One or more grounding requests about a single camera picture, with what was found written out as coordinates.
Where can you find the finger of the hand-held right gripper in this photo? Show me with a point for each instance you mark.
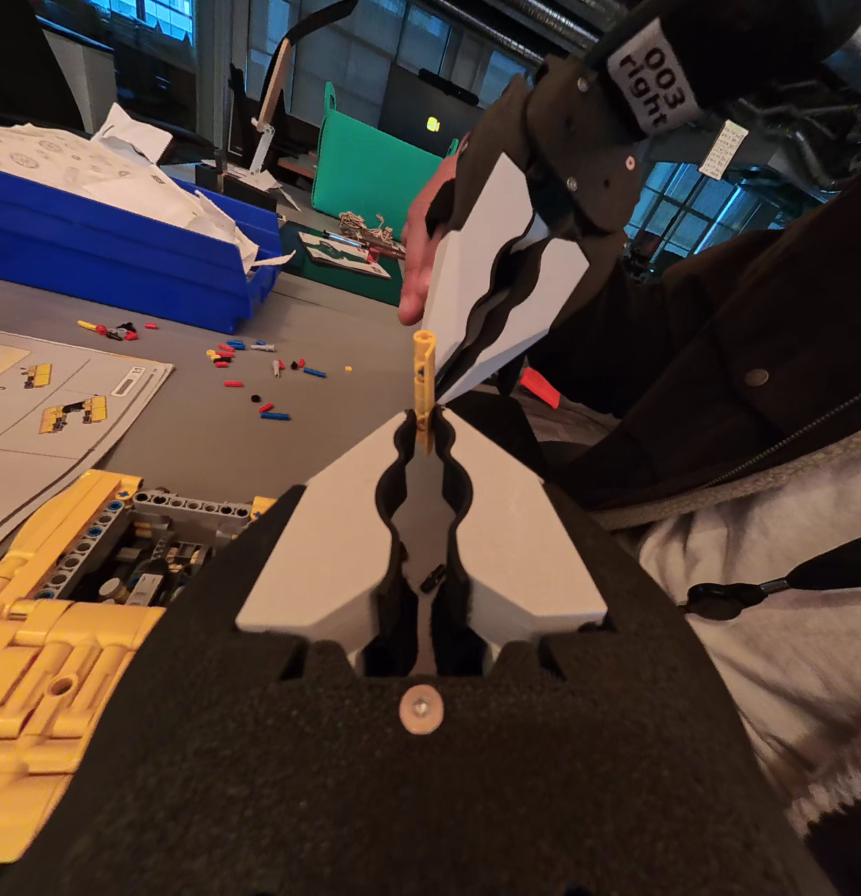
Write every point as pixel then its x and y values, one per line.
pixel 472 259
pixel 535 308

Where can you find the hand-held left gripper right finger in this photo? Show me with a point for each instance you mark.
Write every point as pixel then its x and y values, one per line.
pixel 521 560

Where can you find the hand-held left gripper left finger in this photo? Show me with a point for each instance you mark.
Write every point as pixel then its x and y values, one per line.
pixel 318 560

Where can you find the long yellow toy connector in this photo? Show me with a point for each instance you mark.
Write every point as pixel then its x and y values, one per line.
pixel 424 378

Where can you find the black-headed desk lamp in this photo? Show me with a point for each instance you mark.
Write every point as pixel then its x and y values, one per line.
pixel 276 77

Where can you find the person's right hand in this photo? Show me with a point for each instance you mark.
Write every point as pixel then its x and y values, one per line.
pixel 416 266

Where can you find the orange traffic cone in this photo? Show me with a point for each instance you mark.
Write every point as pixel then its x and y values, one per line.
pixel 540 387

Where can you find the black toy pin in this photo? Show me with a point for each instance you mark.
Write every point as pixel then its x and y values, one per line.
pixel 432 577

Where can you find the small wooden model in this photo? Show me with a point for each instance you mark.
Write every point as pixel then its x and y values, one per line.
pixel 367 231

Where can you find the white green booklet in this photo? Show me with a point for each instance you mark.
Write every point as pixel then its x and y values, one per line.
pixel 339 255

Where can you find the green plastic bin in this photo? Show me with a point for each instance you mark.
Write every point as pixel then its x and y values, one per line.
pixel 374 168

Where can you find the paper note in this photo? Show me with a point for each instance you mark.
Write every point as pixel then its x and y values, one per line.
pixel 723 148

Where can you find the dark green mat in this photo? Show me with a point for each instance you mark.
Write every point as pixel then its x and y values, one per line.
pixel 332 283

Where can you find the scattered small toy pins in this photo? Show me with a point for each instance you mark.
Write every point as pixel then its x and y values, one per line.
pixel 262 364

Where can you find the black badge reel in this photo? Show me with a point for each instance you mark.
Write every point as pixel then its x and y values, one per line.
pixel 724 595

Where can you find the person's fleece-lined jacket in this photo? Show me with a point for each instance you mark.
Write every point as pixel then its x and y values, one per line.
pixel 787 630

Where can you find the yellow toy car model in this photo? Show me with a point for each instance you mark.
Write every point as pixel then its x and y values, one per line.
pixel 60 665

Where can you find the instruction booklet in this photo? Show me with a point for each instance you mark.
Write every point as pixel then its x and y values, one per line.
pixel 53 434

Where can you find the blue plastic bin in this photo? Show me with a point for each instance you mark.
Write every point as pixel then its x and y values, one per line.
pixel 122 259

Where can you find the black wall screen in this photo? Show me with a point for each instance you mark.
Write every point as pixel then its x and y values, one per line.
pixel 416 105

